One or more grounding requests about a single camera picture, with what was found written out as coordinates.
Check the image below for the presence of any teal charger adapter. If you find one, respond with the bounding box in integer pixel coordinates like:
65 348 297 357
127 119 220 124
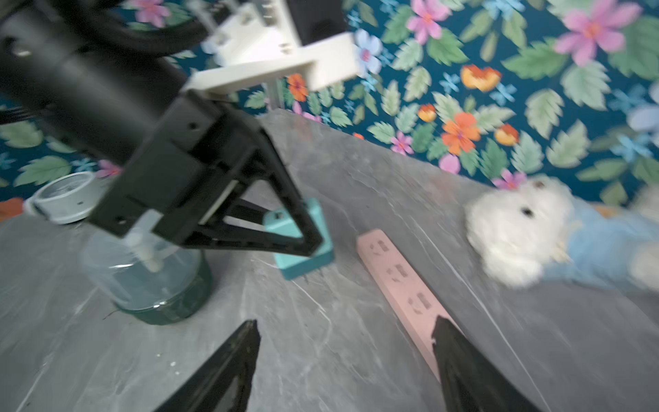
264 198 335 281

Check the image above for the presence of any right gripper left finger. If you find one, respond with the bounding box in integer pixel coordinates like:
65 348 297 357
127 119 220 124
155 319 261 412

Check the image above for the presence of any white alarm clock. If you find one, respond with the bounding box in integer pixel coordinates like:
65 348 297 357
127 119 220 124
22 172 114 225

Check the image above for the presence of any pink power strip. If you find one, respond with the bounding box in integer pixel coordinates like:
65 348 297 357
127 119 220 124
356 229 453 378

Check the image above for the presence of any white teddy bear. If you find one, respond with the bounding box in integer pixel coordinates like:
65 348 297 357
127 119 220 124
465 178 658 292

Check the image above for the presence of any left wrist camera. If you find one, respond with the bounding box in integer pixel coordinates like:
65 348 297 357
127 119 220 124
185 1 360 94

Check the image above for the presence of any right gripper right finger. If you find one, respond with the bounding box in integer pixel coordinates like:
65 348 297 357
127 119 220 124
432 317 539 412

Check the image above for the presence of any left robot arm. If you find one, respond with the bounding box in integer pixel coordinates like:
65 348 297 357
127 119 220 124
1 1 323 257

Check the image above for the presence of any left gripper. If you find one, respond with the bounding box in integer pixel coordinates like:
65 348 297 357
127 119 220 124
89 91 324 257

